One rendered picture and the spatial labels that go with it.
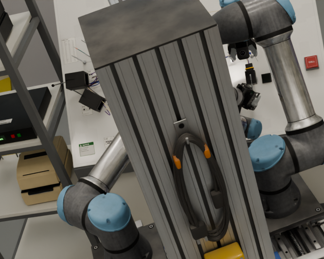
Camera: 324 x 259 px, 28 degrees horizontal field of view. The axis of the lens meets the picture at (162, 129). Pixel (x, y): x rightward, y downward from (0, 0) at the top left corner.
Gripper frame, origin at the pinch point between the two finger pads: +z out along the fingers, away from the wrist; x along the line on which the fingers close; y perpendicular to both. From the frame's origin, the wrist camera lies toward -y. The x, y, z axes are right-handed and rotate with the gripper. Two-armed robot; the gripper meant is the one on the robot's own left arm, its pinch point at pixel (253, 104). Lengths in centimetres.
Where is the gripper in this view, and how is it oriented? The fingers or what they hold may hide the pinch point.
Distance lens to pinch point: 273.5
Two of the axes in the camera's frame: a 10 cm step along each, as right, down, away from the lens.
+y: 4.9, -8.2, -2.9
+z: 5.5, 0.3, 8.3
